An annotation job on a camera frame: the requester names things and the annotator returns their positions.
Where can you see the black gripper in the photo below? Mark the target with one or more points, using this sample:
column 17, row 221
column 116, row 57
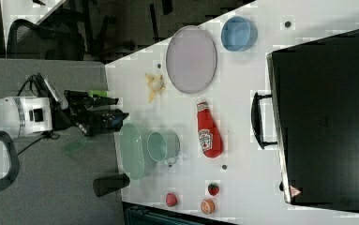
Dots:
column 78, row 113

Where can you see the red plush ketchup bottle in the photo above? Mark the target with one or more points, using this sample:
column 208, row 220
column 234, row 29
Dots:
column 208, row 133

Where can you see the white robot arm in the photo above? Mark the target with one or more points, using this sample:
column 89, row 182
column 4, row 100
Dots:
column 35, row 116

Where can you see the green plastic strainer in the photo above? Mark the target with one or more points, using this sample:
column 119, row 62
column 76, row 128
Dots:
column 136, row 160

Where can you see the plush peeled banana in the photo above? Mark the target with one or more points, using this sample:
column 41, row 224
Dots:
column 155, row 85

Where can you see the dark cylindrical cup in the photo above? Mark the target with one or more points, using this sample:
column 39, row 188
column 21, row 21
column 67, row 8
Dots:
column 106, row 185

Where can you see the green mug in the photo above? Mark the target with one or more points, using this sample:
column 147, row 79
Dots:
column 163, row 146

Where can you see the black office chair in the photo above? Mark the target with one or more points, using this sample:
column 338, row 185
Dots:
column 46, row 41

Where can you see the purple oval plate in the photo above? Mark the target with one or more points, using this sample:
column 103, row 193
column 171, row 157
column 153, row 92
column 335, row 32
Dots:
column 191, row 59

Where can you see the red plush fruit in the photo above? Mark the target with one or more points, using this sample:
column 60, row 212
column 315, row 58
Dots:
column 171, row 200

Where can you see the plush strawberry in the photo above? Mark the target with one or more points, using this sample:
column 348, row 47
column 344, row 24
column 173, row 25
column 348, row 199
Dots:
column 213, row 189

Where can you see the plush orange half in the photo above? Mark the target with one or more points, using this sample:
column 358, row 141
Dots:
column 208, row 206

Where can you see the blue bowl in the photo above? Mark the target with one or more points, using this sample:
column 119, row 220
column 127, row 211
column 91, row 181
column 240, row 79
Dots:
column 238, row 34

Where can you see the black toaster oven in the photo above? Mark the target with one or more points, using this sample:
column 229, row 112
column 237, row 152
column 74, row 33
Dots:
column 315, row 97

